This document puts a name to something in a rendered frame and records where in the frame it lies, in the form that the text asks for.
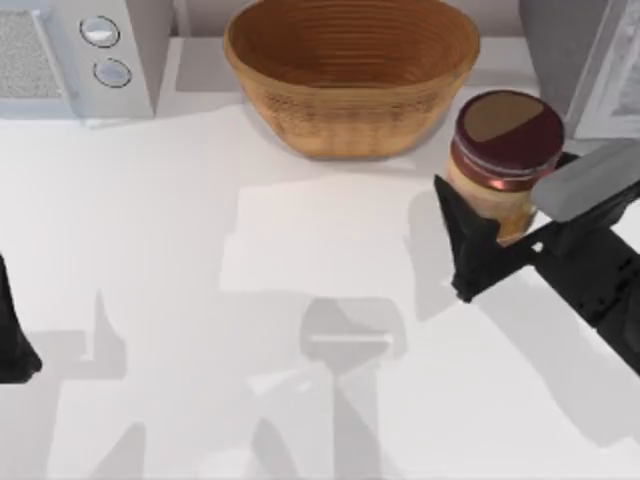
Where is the white microwave knob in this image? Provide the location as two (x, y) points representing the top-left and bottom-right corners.
(92, 57), (133, 89)
(79, 15), (122, 49)

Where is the pale microwave oven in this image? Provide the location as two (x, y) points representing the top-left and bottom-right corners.
(0, 0), (175, 130)

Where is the glass jar with maroon lid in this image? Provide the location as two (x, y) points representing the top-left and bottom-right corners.
(445, 89), (567, 247)

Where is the woven wooden basket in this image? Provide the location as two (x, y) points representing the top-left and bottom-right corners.
(223, 0), (482, 161)

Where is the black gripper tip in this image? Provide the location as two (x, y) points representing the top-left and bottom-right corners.
(0, 253), (44, 387)

